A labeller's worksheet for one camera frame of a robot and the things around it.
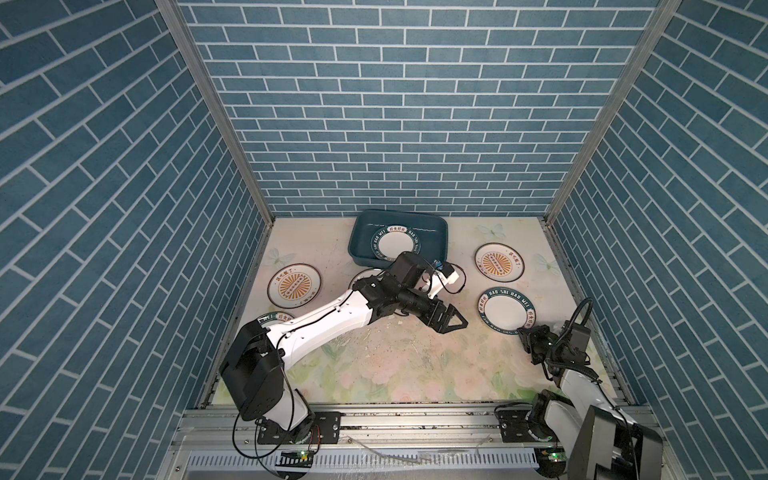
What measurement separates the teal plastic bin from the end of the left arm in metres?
0.42

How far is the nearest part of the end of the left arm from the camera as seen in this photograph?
1.87 ft

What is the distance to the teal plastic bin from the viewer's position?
3.58ft
